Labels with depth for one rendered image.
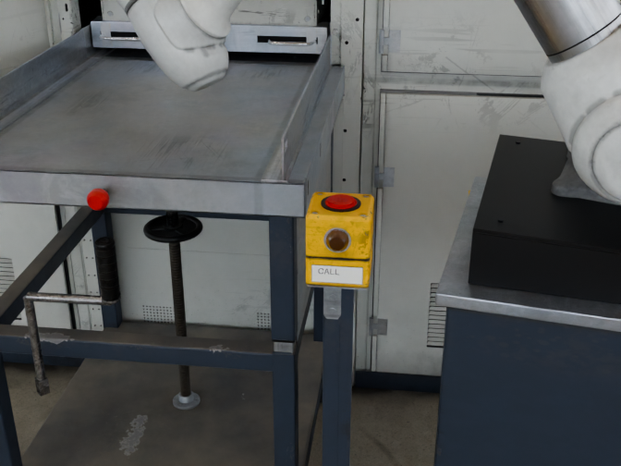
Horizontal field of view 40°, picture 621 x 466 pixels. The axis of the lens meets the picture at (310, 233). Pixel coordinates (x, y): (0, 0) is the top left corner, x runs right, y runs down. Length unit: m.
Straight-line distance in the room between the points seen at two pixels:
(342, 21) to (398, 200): 0.42
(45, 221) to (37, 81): 0.52
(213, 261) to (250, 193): 0.86
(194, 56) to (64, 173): 0.27
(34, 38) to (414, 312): 1.09
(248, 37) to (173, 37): 0.62
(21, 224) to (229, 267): 0.53
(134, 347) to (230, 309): 0.73
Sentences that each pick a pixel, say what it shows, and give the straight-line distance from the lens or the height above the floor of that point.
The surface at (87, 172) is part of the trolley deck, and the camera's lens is 1.35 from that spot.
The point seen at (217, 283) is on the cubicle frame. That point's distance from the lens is 2.16.
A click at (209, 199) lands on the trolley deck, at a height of 0.81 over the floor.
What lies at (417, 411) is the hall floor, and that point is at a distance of 2.20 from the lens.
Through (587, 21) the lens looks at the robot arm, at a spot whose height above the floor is 1.12.
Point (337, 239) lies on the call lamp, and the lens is 1.03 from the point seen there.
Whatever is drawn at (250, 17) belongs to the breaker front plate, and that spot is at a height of 0.94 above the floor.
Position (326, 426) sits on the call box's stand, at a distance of 1.22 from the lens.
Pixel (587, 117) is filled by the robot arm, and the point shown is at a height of 1.02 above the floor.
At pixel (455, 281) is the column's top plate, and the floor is 0.75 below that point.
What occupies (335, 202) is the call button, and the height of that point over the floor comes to 0.91.
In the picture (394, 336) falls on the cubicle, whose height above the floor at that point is 0.18.
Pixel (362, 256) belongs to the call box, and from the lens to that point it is 1.05.
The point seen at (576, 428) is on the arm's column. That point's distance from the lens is 1.29.
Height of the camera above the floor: 1.33
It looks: 26 degrees down
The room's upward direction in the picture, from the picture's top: straight up
